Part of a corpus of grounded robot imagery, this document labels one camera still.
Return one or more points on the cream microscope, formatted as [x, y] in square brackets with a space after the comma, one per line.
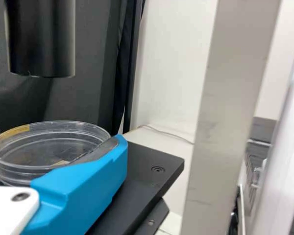
[225, 98]

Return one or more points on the white pipette stand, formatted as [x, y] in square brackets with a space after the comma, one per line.
[284, 171]

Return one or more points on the black platform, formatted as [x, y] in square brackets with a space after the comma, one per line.
[259, 151]

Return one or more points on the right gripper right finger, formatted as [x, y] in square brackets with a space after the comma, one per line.
[83, 186]

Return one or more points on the petri dish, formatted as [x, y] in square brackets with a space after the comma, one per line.
[39, 144]

